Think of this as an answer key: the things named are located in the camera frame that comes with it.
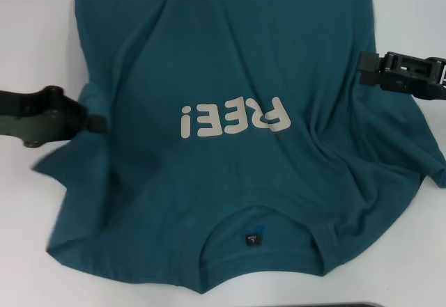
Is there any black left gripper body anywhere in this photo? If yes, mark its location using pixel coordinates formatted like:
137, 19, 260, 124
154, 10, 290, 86
0, 84, 93, 148

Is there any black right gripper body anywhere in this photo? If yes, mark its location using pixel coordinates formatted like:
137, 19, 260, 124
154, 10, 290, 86
410, 57, 446, 102

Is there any teal t-shirt with beige print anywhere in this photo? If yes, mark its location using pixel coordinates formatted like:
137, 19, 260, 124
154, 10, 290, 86
31, 0, 446, 286

